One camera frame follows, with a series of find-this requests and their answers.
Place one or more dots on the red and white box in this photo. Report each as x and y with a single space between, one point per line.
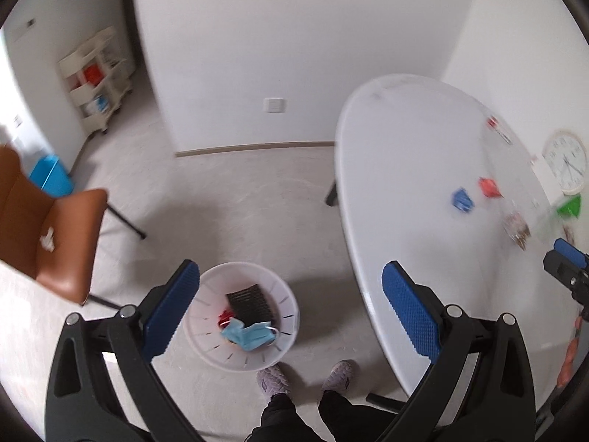
499 130

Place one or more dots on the black table leg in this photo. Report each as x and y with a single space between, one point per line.
332 194
383 403

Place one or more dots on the white plastic trash bin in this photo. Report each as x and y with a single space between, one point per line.
207 294

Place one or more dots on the brown leather chair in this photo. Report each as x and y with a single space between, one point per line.
64 248

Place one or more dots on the blue and white item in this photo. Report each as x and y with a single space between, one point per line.
97 105

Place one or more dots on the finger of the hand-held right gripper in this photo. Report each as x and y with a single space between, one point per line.
561 269
570 251

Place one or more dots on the clear bag of brown snacks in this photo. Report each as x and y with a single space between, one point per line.
517 230

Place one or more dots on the blue plastic bin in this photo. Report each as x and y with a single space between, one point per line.
50 177

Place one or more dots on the red paper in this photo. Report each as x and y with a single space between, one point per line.
225 318

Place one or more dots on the person's leg in black pants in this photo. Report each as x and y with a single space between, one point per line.
280 419
354 416

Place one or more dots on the black foam mesh sleeve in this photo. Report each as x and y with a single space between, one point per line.
251 304

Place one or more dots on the red crumpled wrapper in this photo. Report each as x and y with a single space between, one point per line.
490 188

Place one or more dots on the grey slipper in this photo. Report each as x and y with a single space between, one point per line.
339 375
274 379

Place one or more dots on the green packet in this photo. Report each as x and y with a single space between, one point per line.
569 207

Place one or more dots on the blue face mask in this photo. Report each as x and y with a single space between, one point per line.
248 336

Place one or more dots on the round wall clock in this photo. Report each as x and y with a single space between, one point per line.
567 162

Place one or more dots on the clear packet with red print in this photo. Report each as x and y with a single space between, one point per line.
569 232

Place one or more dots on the white wall socket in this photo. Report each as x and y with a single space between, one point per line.
274 105

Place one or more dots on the blue crushed carton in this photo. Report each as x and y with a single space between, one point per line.
462 200

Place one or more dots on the white crumpled tissue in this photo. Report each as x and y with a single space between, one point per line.
48 238

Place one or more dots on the red item in shelf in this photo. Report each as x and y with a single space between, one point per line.
93 75

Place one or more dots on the person's right hand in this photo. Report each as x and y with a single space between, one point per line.
569 354

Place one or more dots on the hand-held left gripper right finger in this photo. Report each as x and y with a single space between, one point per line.
409 317

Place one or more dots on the cream shelf cart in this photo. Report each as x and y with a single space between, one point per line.
99 78

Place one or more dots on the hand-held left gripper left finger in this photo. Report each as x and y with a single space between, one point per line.
172 308

